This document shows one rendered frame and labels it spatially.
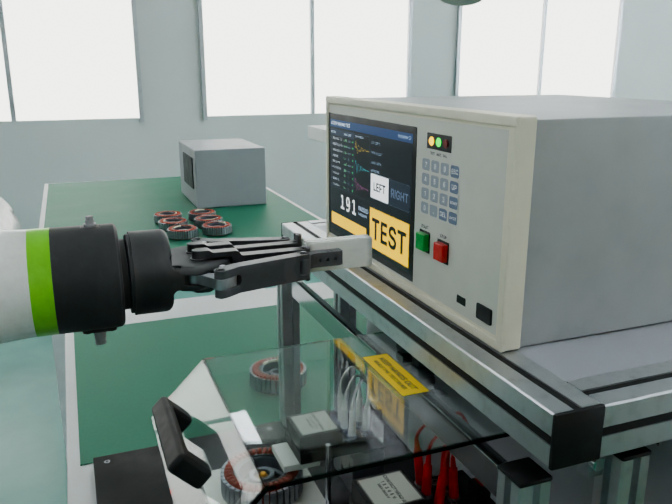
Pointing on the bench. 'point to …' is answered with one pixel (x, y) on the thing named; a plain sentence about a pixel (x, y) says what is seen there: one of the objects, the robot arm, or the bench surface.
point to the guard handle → (175, 447)
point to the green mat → (162, 368)
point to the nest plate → (310, 494)
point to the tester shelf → (529, 371)
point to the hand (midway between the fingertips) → (337, 252)
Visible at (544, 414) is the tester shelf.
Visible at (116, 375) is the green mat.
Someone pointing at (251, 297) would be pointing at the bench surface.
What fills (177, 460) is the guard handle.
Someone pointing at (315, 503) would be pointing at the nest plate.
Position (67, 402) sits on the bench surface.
